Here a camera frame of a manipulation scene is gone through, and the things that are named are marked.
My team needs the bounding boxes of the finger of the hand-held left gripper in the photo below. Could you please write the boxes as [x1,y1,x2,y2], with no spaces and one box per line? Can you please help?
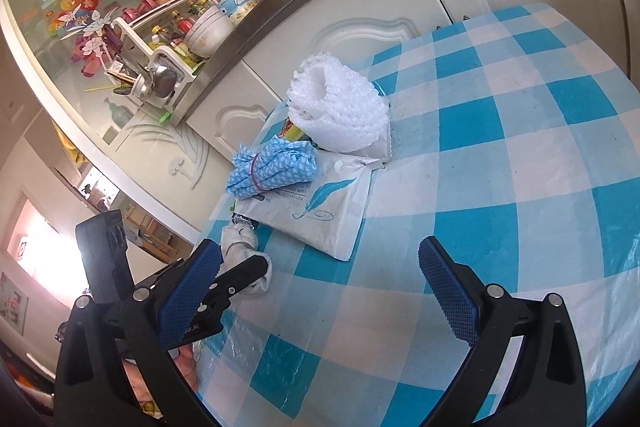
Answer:
[185,257,271,343]
[132,259,193,292]

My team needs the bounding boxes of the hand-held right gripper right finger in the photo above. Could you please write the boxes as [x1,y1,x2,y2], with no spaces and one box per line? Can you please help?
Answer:
[419,237,586,427]

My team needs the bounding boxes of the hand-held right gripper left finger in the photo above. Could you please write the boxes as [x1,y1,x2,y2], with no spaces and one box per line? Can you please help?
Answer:
[54,239,223,427]

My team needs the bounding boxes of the white tissue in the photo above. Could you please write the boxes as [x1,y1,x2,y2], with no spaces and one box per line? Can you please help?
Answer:
[220,224,273,300]

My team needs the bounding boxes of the white feather print mailer bag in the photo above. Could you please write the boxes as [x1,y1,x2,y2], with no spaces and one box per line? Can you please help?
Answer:
[232,152,383,263]

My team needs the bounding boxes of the blue patterned cloth bundle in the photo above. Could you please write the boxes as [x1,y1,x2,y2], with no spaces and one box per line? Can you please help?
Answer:
[226,137,319,198]

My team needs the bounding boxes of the green packet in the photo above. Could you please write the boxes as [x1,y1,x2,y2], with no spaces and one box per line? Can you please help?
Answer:
[280,117,311,142]

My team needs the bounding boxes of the blue white checked tablecloth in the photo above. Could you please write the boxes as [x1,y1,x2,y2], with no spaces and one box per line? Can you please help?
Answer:
[192,2,640,427]

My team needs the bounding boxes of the steel ladle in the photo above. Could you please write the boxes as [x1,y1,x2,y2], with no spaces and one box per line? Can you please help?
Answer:
[132,62,178,102]

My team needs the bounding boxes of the white bubble wrap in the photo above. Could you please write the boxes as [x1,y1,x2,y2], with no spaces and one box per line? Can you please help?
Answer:
[286,52,392,154]

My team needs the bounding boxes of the glass door with flower stickers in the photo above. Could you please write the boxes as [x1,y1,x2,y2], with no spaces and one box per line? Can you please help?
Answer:
[0,0,216,188]

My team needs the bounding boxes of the white dish rack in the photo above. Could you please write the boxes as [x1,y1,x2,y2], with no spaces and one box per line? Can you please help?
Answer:
[107,0,221,118]

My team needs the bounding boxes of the stacked white bowls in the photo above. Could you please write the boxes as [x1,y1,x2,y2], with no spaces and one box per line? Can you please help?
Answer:
[184,5,233,58]

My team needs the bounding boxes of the blue cartoon cup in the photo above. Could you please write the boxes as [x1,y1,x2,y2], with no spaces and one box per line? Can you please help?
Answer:
[218,0,261,25]

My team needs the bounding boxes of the wall picture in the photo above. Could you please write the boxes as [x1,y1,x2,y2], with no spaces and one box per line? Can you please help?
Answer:
[0,272,28,335]

